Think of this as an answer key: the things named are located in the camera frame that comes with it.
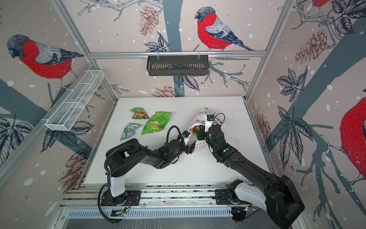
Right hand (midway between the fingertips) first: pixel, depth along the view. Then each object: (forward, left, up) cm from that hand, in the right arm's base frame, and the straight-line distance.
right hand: (200, 123), depth 81 cm
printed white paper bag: (-4, -2, +12) cm, 13 cm away
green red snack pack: (+16, +44, -13) cm, 49 cm away
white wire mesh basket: (-1, +70, +12) cm, 71 cm away
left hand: (-4, +2, -9) cm, 10 cm away
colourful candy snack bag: (+1, +48, -14) cm, 50 cm away
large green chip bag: (+8, +30, -13) cm, 34 cm away
